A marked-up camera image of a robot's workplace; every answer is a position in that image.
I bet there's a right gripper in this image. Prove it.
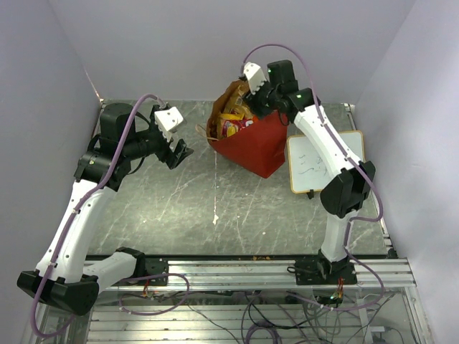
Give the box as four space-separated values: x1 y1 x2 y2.
242 76 280 120

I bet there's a small red snack packet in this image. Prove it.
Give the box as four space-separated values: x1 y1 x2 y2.
222 119 254 138

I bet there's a red paper bag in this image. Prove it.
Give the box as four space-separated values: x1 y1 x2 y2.
203 80 287 178

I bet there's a yellow snack bar wrapper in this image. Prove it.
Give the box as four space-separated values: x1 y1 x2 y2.
219 113 244 121

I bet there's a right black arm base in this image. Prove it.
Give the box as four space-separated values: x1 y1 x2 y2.
287 257 357 285

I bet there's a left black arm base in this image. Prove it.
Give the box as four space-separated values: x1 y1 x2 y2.
145 258 169 287

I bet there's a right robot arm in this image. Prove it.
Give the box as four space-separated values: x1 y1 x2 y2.
241 60 376 284

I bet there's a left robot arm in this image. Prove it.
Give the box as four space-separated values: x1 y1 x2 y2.
17 103 193 316

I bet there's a small whiteboard with stand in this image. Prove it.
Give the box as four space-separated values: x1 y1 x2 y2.
287 130 365 194

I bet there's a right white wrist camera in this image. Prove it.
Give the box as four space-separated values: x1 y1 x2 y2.
242 62 268 95

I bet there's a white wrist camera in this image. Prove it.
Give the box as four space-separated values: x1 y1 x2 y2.
154 107 186 142
242 62 268 95

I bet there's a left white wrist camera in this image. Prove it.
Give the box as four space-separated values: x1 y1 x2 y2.
154 107 186 142

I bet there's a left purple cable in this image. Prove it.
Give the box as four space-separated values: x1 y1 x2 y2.
30 93 169 338

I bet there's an aluminium frame rail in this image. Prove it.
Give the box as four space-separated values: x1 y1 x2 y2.
38 258 417 292

